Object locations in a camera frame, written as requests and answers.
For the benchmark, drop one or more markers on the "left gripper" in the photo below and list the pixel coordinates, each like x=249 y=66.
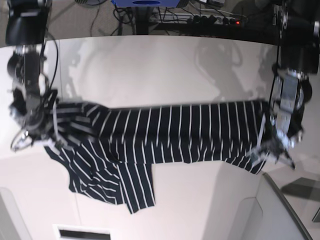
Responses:
x=275 y=143

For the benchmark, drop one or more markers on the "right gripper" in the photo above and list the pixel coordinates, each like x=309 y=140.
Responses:
x=37 y=127

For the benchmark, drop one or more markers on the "navy white striped t-shirt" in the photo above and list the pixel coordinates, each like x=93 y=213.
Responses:
x=109 y=153

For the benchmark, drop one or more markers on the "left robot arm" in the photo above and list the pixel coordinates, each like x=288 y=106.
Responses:
x=297 y=25

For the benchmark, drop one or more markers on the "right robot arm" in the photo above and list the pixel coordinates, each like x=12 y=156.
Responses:
x=34 y=106

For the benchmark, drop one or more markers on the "grey partition panel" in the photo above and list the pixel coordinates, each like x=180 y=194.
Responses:
x=253 y=211

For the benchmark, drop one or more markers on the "white slotted box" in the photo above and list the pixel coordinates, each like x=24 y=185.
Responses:
x=72 y=232

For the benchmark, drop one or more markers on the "red lit power strip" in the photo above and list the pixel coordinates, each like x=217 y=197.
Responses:
x=204 y=19

